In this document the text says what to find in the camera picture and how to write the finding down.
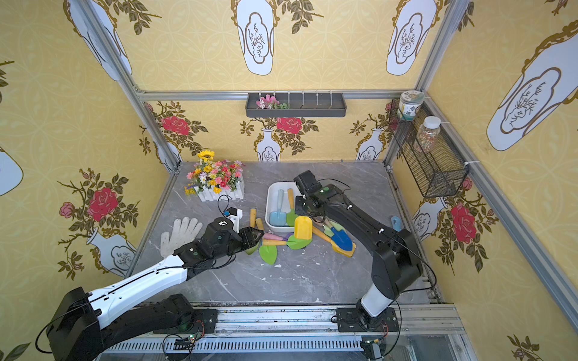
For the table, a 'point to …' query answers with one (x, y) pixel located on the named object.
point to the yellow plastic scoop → (303, 228)
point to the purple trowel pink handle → (280, 235)
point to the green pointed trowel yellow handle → (253, 218)
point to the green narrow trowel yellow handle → (268, 253)
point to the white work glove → (183, 232)
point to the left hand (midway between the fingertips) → (255, 231)
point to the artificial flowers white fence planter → (216, 180)
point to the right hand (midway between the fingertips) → (307, 205)
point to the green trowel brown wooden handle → (329, 224)
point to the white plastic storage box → (271, 202)
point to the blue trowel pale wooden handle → (342, 239)
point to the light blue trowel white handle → (278, 218)
